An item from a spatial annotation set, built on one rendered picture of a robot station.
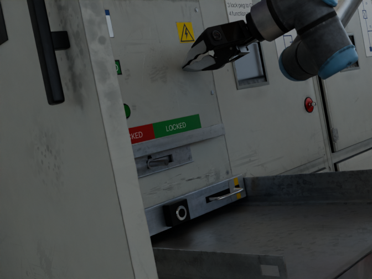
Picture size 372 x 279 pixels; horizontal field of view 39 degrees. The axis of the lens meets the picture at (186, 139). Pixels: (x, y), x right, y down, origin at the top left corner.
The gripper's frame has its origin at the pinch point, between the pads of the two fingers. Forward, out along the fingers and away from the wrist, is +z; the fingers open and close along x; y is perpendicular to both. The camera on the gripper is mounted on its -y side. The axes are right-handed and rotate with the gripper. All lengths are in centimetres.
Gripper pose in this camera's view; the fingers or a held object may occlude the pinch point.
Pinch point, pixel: (185, 66)
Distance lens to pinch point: 128.6
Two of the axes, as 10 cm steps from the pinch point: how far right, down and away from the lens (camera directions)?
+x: -4.1, -9.1, 0.8
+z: -7.8, 3.9, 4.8
